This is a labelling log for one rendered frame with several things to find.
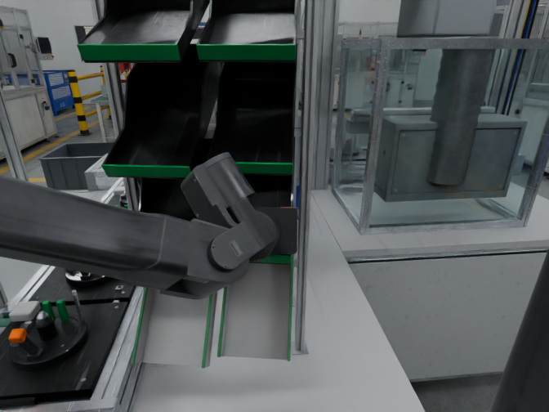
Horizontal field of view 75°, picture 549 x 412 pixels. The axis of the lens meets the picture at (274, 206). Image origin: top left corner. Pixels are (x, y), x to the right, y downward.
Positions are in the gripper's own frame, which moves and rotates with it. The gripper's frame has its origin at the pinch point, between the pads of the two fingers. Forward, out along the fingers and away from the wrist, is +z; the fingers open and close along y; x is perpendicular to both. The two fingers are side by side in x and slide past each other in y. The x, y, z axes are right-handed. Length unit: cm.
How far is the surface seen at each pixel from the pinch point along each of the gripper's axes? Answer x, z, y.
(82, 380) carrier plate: 28.4, 3.9, 33.8
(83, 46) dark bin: -23.6, -15.5, 22.3
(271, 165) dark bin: -9.5, -6.4, -1.2
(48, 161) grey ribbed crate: -34, 170, 161
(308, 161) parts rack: -12.0, 7.3, -7.1
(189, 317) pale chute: 18.0, 8.8, 15.5
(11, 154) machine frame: -27, 93, 122
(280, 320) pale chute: 18.5, 10.6, -2.1
